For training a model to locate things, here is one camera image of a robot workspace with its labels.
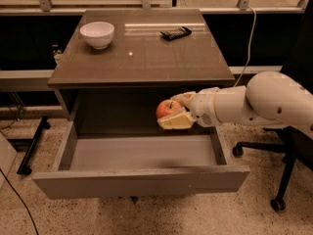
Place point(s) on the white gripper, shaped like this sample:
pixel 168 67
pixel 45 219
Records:
pixel 202 107

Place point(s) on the red apple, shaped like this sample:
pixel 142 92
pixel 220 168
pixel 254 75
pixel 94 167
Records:
pixel 167 107

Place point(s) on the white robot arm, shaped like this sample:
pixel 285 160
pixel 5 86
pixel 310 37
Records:
pixel 270 99

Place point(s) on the open grey top drawer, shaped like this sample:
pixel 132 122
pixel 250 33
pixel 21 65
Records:
pixel 113 147

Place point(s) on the grey cabinet desk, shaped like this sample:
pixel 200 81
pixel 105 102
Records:
pixel 140 56

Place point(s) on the white ceramic bowl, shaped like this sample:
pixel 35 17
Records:
pixel 98 35

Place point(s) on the black office chair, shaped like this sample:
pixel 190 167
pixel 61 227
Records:
pixel 295 146

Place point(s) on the black table leg foot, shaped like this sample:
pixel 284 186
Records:
pixel 24 168

